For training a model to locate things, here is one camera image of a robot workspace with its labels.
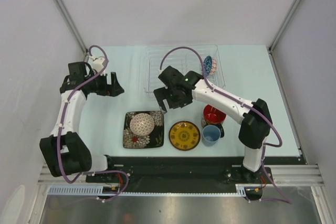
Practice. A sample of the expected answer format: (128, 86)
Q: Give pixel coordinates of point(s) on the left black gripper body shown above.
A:
(100, 86)

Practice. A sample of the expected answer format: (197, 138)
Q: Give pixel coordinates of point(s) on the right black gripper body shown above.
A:
(174, 100)

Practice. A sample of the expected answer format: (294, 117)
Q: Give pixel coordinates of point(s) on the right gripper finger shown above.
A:
(160, 95)
(164, 107)

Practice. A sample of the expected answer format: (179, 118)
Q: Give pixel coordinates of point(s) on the white wire dish rack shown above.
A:
(183, 60)

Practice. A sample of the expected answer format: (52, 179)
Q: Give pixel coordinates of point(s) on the blue white patterned bowl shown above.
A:
(209, 65)

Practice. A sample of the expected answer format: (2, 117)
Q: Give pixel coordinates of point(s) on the red white patterned bowl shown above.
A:
(214, 67)

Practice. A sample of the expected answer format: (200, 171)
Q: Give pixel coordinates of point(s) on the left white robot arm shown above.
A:
(64, 151)

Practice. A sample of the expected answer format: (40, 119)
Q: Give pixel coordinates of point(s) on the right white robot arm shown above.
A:
(253, 117)

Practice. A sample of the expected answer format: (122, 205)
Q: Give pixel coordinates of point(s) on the black floral square plate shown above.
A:
(143, 129)

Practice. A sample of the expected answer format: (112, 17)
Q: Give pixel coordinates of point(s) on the yellow round saucer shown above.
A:
(184, 135)

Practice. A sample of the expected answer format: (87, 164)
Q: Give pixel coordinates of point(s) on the red black mug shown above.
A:
(213, 116)

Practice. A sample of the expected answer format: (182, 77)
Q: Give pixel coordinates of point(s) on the light blue cup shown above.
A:
(210, 135)

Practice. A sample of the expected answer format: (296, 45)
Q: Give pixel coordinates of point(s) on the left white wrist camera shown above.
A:
(99, 64)

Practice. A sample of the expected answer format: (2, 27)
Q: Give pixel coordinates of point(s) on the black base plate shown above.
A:
(185, 172)

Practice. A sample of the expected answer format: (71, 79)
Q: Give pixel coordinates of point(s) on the white slotted cable duct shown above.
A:
(106, 191)

